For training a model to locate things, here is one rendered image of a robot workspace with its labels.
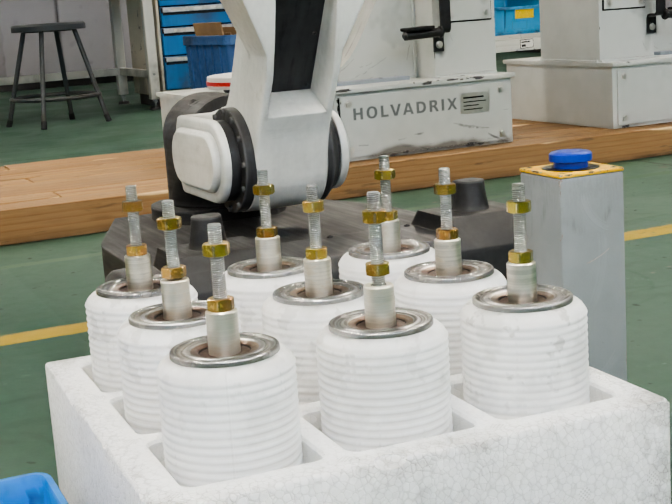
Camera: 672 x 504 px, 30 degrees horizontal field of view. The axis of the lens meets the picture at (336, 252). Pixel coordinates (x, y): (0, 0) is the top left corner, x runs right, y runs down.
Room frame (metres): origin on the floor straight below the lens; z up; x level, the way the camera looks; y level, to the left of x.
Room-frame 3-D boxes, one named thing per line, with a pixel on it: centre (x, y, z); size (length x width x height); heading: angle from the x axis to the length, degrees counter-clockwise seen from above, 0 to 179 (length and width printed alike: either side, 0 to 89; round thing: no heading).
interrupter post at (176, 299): (0.93, 0.12, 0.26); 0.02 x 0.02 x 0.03
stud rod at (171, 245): (0.93, 0.12, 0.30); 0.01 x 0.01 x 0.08
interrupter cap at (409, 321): (0.87, -0.03, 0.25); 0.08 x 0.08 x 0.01
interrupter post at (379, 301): (0.87, -0.03, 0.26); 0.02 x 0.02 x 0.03
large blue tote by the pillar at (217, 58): (5.75, 0.36, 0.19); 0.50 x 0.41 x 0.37; 28
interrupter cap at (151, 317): (0.93, 0.12, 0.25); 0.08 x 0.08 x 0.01
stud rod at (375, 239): (0.87, -0.03, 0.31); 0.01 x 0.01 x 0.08
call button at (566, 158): (1.15, -0.22, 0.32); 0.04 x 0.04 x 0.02
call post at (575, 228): (1.16, -0.22, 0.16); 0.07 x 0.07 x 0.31; 22
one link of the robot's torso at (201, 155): (1.74, 0.10, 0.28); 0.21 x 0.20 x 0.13; 24
